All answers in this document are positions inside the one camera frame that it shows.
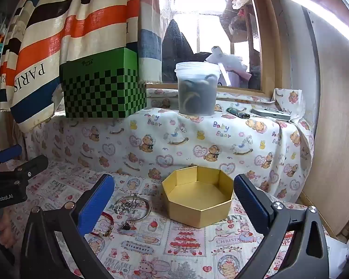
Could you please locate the red cord bracelet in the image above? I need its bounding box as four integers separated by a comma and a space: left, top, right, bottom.
90, 211, 115, 238

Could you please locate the silver bangle bracelet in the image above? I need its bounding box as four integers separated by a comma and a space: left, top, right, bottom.
113, 195, 153, 223

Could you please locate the small dark pendant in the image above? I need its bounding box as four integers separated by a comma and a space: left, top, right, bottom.
121, 222, 131, 230

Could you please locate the person's left hand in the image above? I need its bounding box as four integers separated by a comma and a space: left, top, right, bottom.
0, 209, 16, 249

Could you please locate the christmas print cloth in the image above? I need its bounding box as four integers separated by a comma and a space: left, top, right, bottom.
10, 161, 263, 278

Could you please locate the gold octagonal box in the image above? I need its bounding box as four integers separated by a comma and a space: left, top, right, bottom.
162, 166, 234, 229

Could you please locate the baby bear print cloth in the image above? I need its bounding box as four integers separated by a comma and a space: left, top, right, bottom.
24, 89, 314, 202

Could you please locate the green black checkered box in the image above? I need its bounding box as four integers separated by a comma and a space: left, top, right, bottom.
60, 48, 147, 118

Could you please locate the striped Paris bag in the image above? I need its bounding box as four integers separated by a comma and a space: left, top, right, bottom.
0, 0, 140, 133

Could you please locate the blue white striped curtain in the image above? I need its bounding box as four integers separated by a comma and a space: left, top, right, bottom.
138, 0, 162, 84

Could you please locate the clear plastic lidded tub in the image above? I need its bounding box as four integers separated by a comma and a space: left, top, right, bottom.
174, 62, 221, 116

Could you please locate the black garment behind window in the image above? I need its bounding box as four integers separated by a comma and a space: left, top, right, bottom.
162, 19, 211, 83

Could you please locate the white pink plush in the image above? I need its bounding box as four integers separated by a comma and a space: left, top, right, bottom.
205, 46, 252, 88

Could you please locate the wooden window frame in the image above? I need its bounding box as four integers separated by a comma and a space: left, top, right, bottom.
145, 0, 283, 99

